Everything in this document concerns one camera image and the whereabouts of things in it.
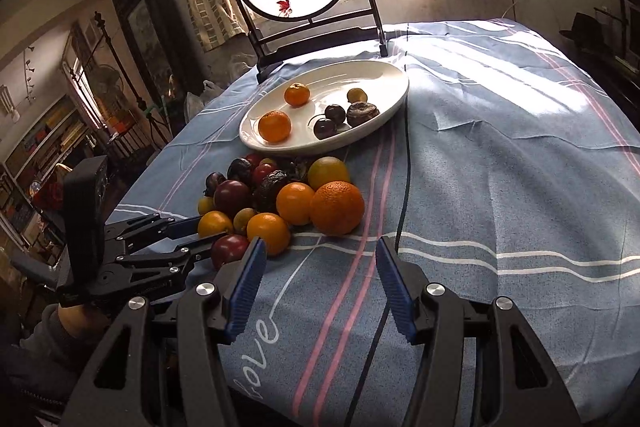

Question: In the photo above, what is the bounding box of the yellow-orange round fruit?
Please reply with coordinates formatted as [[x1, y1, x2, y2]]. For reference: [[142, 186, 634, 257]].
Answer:
[[197, 211, 235, 239]]

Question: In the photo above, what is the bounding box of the wrinkled dark passion fruit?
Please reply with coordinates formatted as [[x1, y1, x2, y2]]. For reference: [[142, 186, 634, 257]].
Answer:
[[280, 157, 311, 182], [346, 101, 381, 128], [227, 158, 254, 186], [255, 171, 289, 212]]

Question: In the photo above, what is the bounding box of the person's left forearm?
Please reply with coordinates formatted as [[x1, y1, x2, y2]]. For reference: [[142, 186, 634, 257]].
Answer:
[[15, 303, 113, 388]]

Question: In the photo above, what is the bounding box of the small dark plum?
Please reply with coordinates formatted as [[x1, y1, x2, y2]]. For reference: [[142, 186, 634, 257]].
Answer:
[[204, 172, 227, 196]]

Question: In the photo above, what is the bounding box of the black cable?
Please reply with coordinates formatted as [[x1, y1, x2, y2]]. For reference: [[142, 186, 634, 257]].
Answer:
[[342, 23, 414, 427]]

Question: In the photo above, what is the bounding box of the white oval plate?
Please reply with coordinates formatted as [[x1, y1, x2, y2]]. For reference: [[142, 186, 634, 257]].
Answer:
[[238, 60, 410, 156]]

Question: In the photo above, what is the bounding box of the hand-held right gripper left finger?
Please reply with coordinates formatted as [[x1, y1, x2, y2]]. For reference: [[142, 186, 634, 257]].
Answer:
[[60, 236, 268, 427]]

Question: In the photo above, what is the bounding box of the floor fan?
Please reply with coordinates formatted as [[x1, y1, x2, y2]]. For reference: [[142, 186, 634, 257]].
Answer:
[[87, 63, 126, 108]]

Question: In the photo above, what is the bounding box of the blue striped tablecloth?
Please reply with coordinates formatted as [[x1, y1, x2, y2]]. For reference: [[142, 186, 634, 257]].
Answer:
[[107, 18, 640, 427]]

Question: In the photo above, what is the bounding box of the large orange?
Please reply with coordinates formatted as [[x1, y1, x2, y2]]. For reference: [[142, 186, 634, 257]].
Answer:
[[309, 181, 365, 236]]

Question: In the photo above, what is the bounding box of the dark framed wall picture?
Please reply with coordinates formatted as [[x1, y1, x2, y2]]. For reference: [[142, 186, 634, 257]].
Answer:
[[110, 0, 198, 108]]

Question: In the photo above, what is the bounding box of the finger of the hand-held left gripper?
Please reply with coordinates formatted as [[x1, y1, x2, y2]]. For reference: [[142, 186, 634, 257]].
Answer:
[[102, 213, 202, 252], [102, 232, 229, 278]]

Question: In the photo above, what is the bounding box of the tangerine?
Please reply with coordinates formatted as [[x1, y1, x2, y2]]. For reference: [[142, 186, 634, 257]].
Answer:
[[276, 182, 316, 226], [284, 83, 311, 108], [258, 110, 292, 144], [246, 213, 291, 257]]

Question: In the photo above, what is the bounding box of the large dark red plum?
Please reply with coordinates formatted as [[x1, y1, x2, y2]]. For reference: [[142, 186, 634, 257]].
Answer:
[[213, 180, 252, 219]]

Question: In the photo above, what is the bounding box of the black hat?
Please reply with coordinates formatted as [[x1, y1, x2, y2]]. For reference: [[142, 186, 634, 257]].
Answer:
[[559, 12, 613, 52]]

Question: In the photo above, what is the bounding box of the bookshelf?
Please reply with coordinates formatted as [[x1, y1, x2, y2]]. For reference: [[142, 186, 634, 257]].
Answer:
[[0, 92, 108, 253]]

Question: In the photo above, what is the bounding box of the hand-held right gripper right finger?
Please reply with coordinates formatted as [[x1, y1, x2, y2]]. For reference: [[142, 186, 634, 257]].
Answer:
[[375, 236, 584, 427]]

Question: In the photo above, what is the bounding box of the yellow-green citrus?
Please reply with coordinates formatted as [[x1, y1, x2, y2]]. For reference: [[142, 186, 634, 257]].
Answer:
[[307, 156, 351, 190]]

